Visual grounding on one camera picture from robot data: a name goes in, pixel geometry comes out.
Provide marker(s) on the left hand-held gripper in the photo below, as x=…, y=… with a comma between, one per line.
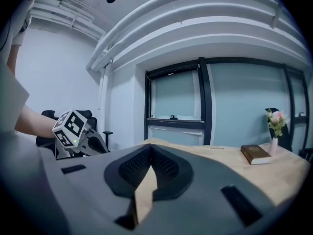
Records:
x=73, y=122

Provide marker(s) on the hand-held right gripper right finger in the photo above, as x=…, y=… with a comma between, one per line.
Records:
x=200, y=204

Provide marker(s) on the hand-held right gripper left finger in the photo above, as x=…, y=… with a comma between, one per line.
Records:
x=80, y=192

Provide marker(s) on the person's left forearm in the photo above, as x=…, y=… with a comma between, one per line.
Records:
x=36, y=124

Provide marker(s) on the white vertical pipe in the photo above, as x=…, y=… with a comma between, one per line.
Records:
x=102, y=94

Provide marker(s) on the wooden table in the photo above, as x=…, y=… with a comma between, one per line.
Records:
x=269, y=180

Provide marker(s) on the brown hardcover book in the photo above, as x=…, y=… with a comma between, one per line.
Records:
x=254, y=153

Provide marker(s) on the white vase with pink flowers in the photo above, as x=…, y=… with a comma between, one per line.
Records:
x=276, y=126

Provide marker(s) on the person's white printed shirt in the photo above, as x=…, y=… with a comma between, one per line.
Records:
x=23, y=11

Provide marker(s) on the white ceiling pipe bundle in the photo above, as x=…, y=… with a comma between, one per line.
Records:
x=195, y=13

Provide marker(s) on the black window frame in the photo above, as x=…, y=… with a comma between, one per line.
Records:
x=204, y=94

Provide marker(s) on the black glass partition frame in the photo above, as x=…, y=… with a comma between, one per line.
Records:
x=289, y=94

